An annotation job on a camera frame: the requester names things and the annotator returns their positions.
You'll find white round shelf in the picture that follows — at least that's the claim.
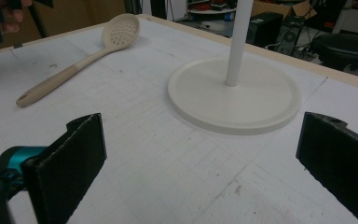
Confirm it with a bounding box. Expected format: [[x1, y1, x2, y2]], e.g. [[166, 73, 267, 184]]
[[186, 7, 238, 16]]

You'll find black computer tower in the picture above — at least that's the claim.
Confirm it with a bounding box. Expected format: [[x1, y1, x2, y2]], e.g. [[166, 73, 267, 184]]
[[246, 11, 284, 49]]

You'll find beige slotted spoon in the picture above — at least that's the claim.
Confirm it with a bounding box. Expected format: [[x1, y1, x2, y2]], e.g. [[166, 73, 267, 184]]
[[15, 12, 142, 108]]

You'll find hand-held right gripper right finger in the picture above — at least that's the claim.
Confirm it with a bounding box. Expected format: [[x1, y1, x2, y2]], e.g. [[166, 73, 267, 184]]
[[296, 111, 358, 224]]

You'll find white round-base pole stand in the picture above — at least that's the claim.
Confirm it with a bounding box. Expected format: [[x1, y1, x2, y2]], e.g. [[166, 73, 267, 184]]
[[167, 0, 302, 136]]

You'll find grey computer case with fan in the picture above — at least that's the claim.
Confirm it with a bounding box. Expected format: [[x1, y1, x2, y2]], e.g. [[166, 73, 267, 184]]
[[274, 15, 308, 57]]

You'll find black round stool seat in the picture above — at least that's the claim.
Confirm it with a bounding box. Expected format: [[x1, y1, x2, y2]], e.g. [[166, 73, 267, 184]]
[[310, 32, 358, 72]]

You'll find brown wooden cabinet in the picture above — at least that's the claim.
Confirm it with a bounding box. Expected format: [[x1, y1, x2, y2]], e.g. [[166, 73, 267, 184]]
[[0, 0, 127, 54]]

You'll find cardboard box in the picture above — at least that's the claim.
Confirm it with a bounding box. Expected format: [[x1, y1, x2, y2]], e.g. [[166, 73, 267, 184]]
[[251, 0, 319, 21]]

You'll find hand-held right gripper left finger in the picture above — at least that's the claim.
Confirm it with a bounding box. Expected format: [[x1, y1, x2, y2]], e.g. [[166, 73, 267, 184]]
[[21, 112, 108, 224]]

